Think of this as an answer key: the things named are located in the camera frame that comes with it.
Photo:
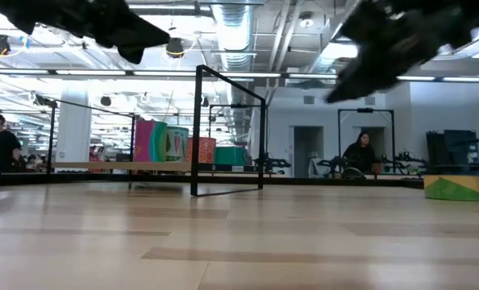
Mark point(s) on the long ceiling light strip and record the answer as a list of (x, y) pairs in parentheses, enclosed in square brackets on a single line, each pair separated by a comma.
[(90, 73)]

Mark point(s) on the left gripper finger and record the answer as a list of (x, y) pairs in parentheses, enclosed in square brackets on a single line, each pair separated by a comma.
[(138, 36)]

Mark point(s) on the black background rig frame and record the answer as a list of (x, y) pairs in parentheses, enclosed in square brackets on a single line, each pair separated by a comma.
[(235, 106), (364, 110)]

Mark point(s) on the black background robot arm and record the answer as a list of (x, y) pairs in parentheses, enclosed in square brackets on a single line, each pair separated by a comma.
[(405, 158), (273, 163), (332, 163)]

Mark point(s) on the short green and yellow can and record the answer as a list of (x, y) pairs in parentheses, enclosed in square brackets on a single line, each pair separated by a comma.
[(451, 191)]

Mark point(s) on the dark cabinet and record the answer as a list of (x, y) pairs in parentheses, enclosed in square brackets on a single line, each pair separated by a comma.
[(457, 147)]

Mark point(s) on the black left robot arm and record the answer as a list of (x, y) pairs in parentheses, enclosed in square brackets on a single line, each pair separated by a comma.
[(5, 12)]

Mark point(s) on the orange patterned can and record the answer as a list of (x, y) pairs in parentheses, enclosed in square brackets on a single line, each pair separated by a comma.
[(208, 150)]

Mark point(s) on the silver ventilation duct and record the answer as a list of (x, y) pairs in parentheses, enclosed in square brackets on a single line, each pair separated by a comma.
[(235, 32)]

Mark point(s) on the wooden shelf with black frames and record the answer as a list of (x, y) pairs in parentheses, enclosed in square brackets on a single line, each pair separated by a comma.
[(122, 166)]

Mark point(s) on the grey doorway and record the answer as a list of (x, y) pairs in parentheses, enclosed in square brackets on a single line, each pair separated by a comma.
[(304, 145)]

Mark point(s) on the colourful cereal boxes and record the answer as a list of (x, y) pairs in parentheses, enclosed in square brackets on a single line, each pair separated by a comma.
[(148, 141)]

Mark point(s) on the white column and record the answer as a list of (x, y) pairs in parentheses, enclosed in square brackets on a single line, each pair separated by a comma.
[(73, 129)]

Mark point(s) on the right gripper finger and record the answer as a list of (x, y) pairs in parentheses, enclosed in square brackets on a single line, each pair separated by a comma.
[(360, 78)]

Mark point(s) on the black aluminium table frame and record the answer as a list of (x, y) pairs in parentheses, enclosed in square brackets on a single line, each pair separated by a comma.
[(304, 181)]

